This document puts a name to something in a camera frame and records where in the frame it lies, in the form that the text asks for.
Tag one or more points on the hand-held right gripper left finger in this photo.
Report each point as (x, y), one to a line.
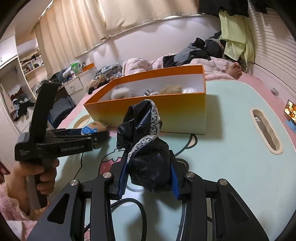
(122, 180)

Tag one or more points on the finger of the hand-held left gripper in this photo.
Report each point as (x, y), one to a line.
(99, 140)
(64, 133)

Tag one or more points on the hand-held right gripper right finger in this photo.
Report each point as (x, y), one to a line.
(174, 183)

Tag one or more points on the brown plush bear blue patch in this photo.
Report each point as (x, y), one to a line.
(101, 126)

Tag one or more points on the black lace-trimmed cloth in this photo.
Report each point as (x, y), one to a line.
(148, 166)

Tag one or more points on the white fluffy pompom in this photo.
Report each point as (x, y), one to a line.
(121, 92)

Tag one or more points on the orange cardboard box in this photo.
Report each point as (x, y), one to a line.
(180, 111)

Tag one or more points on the beige fluffy pompom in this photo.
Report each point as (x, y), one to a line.
(170, 89)

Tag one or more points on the clear plastic wrap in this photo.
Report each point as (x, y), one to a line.
(189, 89)

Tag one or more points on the person's left forearm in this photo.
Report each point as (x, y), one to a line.
(11, 208)

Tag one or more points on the person's left hand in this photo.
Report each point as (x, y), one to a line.
(49, 176)

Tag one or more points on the grey bag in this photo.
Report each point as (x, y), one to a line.
(60, 109)

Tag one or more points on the white bedside cabinet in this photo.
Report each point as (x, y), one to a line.
(74, 85)

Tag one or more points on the tan and black clothes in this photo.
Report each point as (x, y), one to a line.
(97, 85)

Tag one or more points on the green cup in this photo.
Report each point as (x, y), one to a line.
(76, 67)

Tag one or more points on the grey patterned cloth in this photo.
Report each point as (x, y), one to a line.
(111, 70)

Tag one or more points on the small orange box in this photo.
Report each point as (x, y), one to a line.
(89, 66)

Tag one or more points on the beige curtain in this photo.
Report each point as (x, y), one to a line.
(92, 23)

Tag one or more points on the pile of dark clothes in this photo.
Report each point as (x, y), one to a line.
(192, 52)

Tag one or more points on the person's foot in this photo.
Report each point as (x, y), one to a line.
(234, 69)

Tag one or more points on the small white cloth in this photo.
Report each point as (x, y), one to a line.
(274, 91)

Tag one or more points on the smartphone with lit screen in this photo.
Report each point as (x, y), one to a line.
(291, 110)

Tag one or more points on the pale green hanging garment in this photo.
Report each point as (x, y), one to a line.
(233, 34)

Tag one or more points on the black hanging clothes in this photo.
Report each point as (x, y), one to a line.
(222, 5)

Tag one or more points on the white wall shelving unit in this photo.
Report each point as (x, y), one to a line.
(30, 69)

